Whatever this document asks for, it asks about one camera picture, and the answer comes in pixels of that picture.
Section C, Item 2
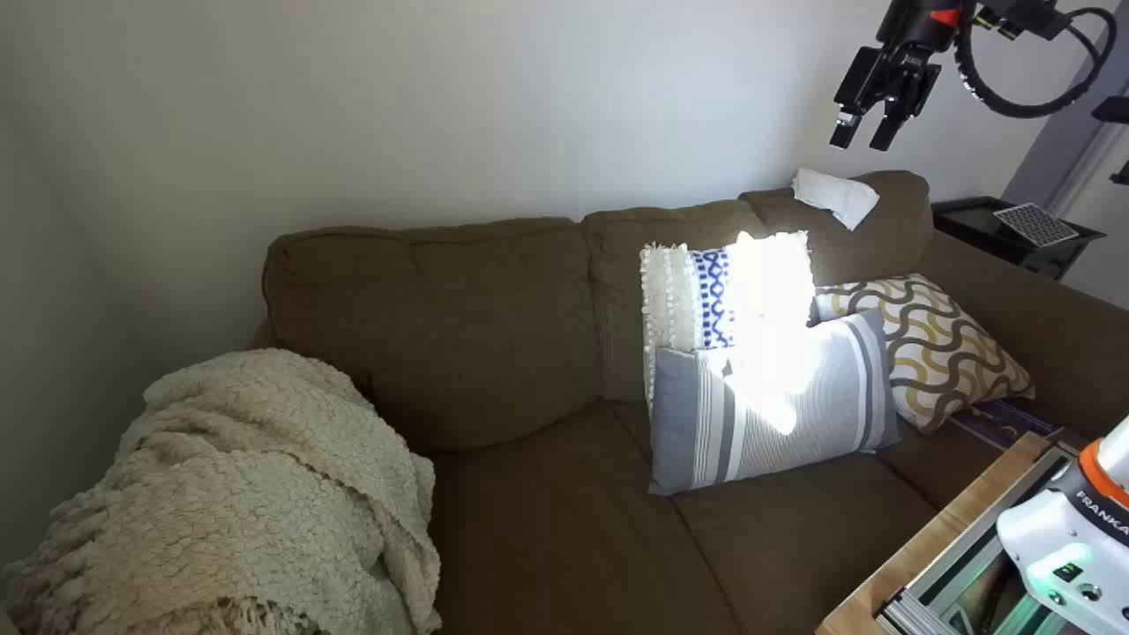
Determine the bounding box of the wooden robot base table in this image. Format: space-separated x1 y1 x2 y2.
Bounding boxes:
816 434 1050 635

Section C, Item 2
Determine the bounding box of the grey striped pillow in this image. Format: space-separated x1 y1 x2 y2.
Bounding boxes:
648 311 898 495

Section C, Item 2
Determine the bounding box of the grey pad on table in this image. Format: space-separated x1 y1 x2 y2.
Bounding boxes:
996 206 1077 247

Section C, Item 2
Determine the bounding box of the aluminium frame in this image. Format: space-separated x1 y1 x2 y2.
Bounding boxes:
878 449 1083 635

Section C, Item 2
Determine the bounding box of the yellow grey wave pillow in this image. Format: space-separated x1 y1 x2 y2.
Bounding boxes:
816 277 1037 431

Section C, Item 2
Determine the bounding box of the cream knitted blanket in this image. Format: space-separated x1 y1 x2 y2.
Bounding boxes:
8 349 441 635

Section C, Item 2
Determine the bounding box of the white and blue pillow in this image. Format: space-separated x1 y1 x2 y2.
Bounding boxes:
637 228 816 392

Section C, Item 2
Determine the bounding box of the white cloth on sofa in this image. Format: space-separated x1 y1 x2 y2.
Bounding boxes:
791 168 878 228

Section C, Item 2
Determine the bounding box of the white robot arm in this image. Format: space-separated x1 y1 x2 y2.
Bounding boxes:
831 0 1129 635

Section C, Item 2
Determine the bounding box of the brown fabric sofa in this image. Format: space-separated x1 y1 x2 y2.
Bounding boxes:
261 168 1129 635

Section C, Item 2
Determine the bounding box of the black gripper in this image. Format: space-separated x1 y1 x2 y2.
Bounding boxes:
829 0 967 152

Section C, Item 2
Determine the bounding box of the black side table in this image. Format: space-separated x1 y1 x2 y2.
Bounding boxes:
936 199 1096 278

